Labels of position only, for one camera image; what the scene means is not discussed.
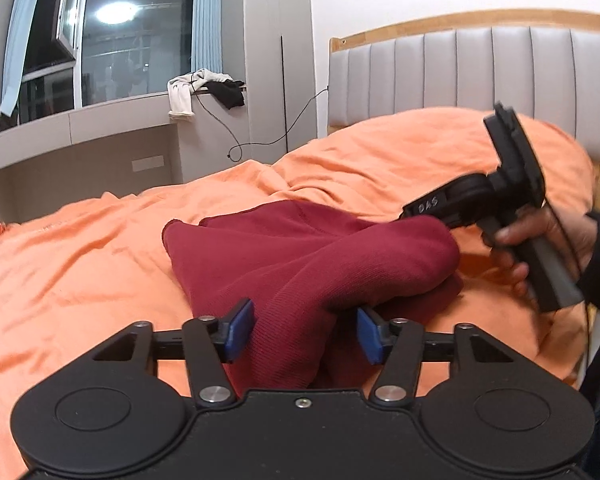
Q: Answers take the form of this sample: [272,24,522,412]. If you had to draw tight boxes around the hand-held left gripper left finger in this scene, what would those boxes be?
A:
[92,297,256,407]

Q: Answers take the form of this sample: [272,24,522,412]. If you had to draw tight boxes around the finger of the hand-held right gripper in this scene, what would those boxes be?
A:
[400,172,503,236]

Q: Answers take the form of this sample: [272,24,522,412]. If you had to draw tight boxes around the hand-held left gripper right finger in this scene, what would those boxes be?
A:
[356,306,515,406]

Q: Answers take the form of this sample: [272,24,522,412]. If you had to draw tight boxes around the dark red shirt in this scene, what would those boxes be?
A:
[161,199,465,391]

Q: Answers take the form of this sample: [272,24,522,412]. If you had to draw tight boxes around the person's right hand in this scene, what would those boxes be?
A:
[490,205,598,306]

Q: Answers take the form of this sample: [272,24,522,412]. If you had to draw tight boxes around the grey padded wooden headboard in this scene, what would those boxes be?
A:
[327,8,600,211]

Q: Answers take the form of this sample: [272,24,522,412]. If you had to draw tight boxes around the orange blanket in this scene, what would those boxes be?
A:
[0,107,598,480]

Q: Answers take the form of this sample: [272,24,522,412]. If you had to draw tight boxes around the black cloth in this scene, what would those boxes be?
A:
[207,79,247,110]

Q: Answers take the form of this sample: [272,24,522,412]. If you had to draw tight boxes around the white cloth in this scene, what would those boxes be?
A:
[167,67,233,123]

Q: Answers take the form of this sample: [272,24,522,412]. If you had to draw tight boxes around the grey built-in cabinet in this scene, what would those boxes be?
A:
[0,0,318,226]

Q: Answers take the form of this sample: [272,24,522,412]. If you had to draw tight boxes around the window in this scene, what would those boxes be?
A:
[17,0,198,123]

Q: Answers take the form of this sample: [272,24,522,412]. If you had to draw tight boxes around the pleated blue curtain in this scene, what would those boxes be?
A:
[190,0,226,73]

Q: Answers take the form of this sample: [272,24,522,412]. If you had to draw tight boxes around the smooth light blue curtain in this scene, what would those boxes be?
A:
[0,0,43,117]

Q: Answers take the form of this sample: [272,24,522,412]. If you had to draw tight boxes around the white wall plate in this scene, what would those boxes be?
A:
[131,156,167,173]

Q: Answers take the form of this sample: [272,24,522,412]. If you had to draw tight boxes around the black cable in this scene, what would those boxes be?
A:
[190,72,330,162]

